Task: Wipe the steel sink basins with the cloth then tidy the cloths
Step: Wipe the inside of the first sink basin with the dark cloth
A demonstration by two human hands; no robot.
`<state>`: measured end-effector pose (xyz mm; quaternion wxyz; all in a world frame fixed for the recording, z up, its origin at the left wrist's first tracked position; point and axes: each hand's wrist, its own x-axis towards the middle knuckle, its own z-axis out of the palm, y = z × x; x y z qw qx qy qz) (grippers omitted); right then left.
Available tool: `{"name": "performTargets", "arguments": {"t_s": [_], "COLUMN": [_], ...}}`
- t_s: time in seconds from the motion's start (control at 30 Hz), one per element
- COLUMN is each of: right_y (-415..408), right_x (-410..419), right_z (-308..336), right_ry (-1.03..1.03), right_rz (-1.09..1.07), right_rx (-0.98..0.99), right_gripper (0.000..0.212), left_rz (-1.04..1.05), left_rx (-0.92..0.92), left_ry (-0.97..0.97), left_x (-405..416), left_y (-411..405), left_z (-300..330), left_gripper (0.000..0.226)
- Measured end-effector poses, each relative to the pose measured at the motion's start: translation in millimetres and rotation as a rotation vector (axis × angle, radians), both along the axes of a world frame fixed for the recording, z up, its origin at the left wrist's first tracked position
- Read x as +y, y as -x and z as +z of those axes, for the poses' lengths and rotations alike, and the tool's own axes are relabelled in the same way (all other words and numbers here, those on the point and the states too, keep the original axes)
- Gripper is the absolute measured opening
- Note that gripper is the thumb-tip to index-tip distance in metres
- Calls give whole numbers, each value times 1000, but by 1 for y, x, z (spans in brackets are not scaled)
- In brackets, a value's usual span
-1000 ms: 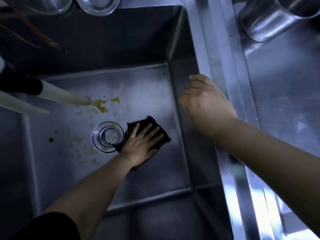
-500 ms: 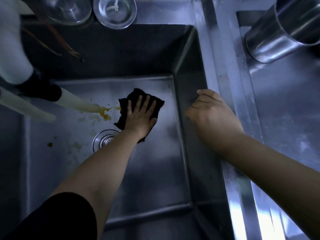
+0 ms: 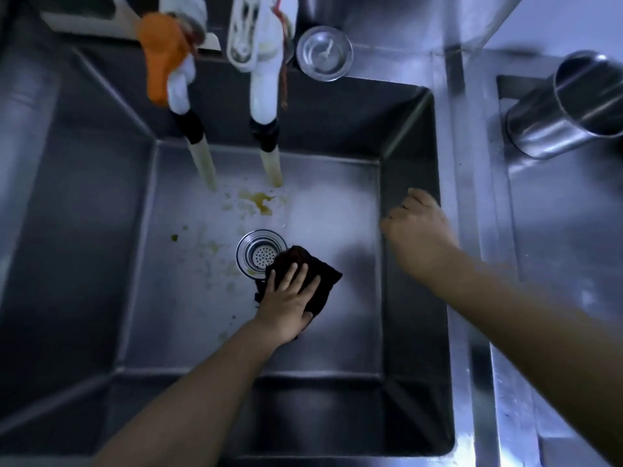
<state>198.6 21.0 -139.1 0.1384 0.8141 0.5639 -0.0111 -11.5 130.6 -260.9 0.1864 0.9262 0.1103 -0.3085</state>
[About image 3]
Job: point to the person's right hand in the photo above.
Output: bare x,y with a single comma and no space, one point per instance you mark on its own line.
421,233

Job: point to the person's left hand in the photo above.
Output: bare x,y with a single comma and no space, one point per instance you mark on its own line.
287,311

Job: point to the dark cleaning cloth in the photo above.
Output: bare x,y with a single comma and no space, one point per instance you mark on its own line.
326,279

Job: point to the stainless steel sink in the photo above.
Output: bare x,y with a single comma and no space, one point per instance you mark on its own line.
170,311

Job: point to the person's left forearm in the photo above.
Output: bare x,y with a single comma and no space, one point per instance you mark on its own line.
194,408

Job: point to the person's right forearm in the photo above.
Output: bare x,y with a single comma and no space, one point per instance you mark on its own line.
535,345

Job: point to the round metal drain strainer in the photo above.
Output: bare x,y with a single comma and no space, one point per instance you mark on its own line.
258,252

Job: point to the steel cup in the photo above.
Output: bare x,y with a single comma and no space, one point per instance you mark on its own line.
550,126

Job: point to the round steel drain lid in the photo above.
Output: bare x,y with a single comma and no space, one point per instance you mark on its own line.
323,53

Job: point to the white plastic faucet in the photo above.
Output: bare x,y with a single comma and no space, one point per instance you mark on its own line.
265,92

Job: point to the white plastic squeegee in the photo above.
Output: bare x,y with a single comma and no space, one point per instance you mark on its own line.
83,25

